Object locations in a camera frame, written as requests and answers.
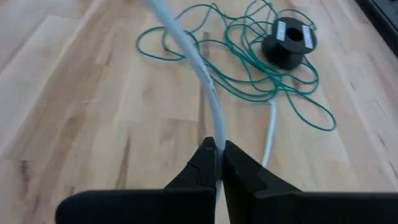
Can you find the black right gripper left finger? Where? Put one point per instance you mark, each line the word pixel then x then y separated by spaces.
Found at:
pixel 186 202

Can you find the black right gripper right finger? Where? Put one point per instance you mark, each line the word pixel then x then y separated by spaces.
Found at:
pixel 264 205

